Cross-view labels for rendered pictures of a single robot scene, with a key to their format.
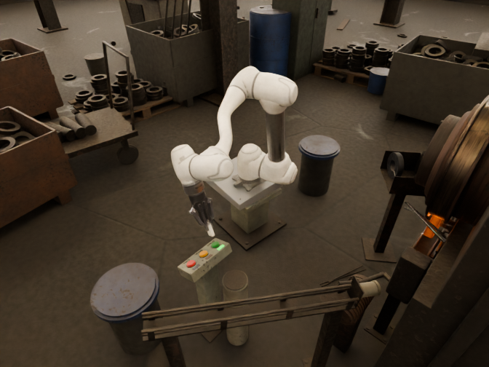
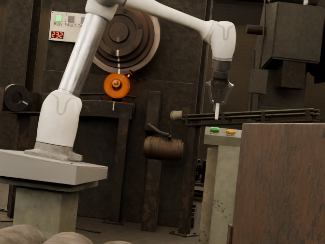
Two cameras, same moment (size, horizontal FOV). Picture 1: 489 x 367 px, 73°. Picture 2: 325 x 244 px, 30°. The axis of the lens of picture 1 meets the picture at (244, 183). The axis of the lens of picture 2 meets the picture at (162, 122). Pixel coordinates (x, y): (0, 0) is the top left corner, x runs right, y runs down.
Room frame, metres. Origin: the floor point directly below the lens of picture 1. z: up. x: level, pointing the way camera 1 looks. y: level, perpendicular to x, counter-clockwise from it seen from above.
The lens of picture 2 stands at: (3.01, 2.21, 0.60)
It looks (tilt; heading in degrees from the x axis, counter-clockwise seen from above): 0 degrees down; 231
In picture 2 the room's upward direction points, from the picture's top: 6 degrees clockwise
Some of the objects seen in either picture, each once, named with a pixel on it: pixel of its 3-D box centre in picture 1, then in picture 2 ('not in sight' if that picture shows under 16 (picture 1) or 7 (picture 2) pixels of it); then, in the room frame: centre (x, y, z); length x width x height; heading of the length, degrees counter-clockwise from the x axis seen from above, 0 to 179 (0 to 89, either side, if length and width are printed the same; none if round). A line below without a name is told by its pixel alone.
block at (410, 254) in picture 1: (408, 276); (153, 111); (0.80, -0.66, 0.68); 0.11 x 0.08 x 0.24; 47
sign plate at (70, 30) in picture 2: not in sight; (70, 27); (1.15, -1.12, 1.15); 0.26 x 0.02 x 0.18; 137
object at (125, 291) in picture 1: (134, 312); not in sight; (0.93, 0.59, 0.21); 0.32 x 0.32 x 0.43
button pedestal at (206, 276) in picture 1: (208, 290); (224, 194); (0.99, 0.19, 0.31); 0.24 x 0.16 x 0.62; 137
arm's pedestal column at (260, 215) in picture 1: (249, 207); (45, 221); (1.78, -0.04, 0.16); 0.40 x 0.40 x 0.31; 39
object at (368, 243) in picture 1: (391, 210); (16, 154); (1.52, -0.93, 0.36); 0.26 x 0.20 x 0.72; 172
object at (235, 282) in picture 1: (236, 309); (214, 200); (0.91, 0.05, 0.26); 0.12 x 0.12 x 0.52
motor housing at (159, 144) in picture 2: (345, 322); (160, 184); (0.83, -0.48, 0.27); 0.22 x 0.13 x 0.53; 137
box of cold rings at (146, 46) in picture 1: (192, 54); not in sight; (4.43, 0.66, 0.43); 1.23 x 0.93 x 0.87; 135
